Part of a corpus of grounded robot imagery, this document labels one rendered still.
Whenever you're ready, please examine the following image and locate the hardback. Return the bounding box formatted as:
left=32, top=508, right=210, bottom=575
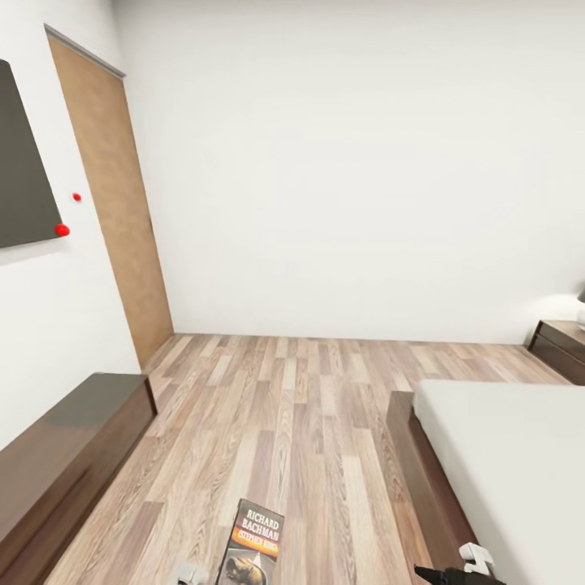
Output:
left=214, top=498, right=284, bottom=585

